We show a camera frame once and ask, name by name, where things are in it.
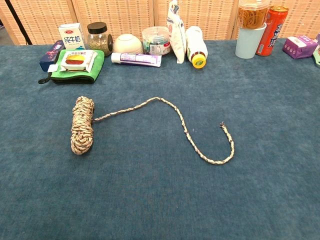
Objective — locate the white purple toothpaste tube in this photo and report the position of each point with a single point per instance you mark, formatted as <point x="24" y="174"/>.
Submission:
<point x="140" y="59"/>

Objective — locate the blue table cloth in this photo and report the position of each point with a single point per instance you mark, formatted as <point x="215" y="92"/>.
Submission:
<point x="150" y="195"/>

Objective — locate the clear tub of clips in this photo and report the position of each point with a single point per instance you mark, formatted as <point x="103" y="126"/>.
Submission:
<point x="156" y="40"/>

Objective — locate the white ceramic bowl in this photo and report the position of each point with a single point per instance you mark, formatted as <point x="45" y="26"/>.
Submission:
<point x="127" y="43"/>

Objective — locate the white stand-up pouch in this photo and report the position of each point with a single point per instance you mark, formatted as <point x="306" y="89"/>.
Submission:
<point x="176" y="37"/>

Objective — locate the green folded cloth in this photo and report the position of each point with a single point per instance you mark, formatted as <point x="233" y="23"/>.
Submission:
<point x="98" y="62"/>

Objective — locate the white bottle yellow cap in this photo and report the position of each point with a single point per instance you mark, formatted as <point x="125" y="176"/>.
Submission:
<point x="196" y="42"/>

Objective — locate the glass jar black lid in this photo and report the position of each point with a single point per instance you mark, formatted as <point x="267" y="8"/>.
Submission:
<point x="98" y="40"/>

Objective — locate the white burger snack packet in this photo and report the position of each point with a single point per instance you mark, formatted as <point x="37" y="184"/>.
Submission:
<point x="76" y="61"/>

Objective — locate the woven bamboo folding screen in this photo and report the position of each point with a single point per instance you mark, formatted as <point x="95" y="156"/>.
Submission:
<point x="120" y="15"/>

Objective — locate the light blue paper cup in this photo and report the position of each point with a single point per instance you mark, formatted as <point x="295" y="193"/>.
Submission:
<point x="248" y="43"/>

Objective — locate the small white sachet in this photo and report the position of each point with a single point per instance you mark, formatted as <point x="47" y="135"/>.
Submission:
<point x="53" y="68"/>

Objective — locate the white milk carton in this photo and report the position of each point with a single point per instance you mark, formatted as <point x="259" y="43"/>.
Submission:
<point x="71" y="36"/>

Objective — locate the dark blue carton box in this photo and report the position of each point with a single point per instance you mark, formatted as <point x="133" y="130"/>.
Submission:
<point x="50" y="56"/>

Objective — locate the clear jar of rubber bands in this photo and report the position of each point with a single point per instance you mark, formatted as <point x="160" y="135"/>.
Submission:
<point x="252" y="15"/>

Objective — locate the red drink can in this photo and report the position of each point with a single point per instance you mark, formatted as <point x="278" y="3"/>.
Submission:
<point x="273" y="32"/>

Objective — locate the purple tissue packet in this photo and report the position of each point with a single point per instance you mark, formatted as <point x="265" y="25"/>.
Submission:
<point x="298" y="46"/>

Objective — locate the green plastic object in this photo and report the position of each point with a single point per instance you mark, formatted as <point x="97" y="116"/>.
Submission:
<point x="317" y="56"/>

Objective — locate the black pole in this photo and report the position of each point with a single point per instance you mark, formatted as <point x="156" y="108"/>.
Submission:
<point x="17" y="20"/>

